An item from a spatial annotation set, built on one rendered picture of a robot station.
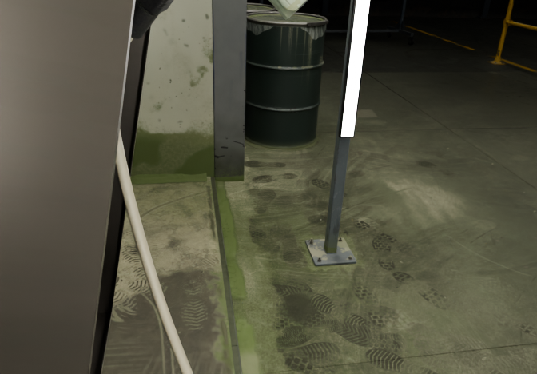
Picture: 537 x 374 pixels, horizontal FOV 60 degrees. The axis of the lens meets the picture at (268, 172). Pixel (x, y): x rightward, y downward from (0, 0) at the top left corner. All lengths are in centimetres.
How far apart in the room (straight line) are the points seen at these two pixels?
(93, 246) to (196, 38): 221
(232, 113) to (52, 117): 234
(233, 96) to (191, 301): 124
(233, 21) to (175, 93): 50
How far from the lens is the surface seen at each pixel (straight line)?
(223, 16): 258
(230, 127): 273
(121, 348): 178
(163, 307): 76
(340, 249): 228
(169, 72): 263
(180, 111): 269
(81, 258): 44
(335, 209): 212
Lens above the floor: 129
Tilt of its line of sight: 26 degrees down
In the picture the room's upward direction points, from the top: 2 degrees clockwise
